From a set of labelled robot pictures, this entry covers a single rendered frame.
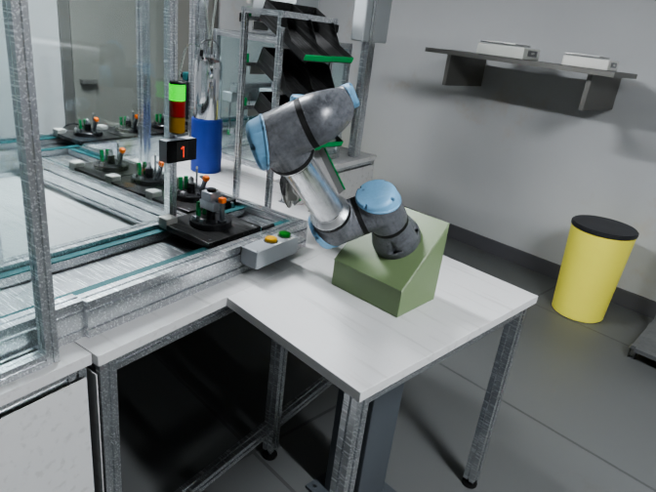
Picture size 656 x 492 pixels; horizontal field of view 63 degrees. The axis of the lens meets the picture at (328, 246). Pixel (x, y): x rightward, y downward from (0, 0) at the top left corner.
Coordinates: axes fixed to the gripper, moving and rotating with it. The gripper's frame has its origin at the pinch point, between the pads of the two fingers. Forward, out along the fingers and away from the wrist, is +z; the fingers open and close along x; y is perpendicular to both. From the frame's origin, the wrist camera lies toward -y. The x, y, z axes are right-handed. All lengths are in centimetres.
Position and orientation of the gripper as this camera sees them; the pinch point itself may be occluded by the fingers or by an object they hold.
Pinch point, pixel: (287, 203)
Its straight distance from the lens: 179.6
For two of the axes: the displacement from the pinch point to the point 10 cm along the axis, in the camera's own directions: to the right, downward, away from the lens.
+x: 5.6, -2.5, 7.9
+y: 8.2, 3.0, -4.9
